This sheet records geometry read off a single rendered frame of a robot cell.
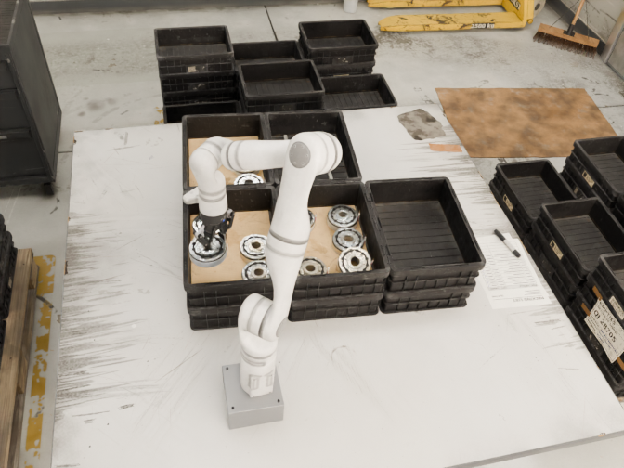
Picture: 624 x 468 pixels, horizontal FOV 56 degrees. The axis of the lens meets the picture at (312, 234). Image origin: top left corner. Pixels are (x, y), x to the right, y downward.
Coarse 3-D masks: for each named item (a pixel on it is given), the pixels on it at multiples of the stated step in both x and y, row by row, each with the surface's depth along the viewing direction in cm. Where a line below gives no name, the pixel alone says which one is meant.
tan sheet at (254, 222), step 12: (192, 216) 196; (240, 216) 198; (252, 216) 198; (264, 216) 198; (240, 228) 194; (252, 228) 194; (264, 228) 195; (228, 240) 190; (240, 240) 190; (228, 252) 187; (192, 264) 183; (228, 264) 184; (240, 264) 184; (192, 276) 179; (204, 276) 180; (216, 276) 180; (228, 276) 180; (240, 276) 181
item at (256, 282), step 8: (184, 192) 189; (272, 192) 192; (184, 208) 185; (184, 216) 182; (184, 224) 180; (184, 232) 178; (184, 240) 176; (184, 248) 174; (184, 256) 171; (184, 264) 170; (184, 272) 168; (184, 280) 166; (232, 280) 167; (240, 280) 167; (248, 280) 167; (256, 280) 167; (264, 280) 168; (184, 288) 166; (192, 288) 164; (200, 288) 165; (208, 288) 165; (216, 288) 166; (224, 288) 167; (232, 288) 167; (240, 288) 168; (248, 288) 168
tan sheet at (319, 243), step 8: (312, 208) 203; (320, 208) 203; (328, 208) 203; (320, 216) 200; (320, 224) 198; (312, 232) 195; (320, 232) 195; (328, 232) 196; (360, 232) 197; (312, 240) 193; (320, 240) 193; (328, 240) 193; (312, 248) 190; (320, 248) 191; (328, 248) 191; (304, 256) 188; (320, 256) 188; (328, 256) 188; (336, 256) 189; (328, 264) 186; (336, 264) 187; (352, 264) 187; (336, 272) 184
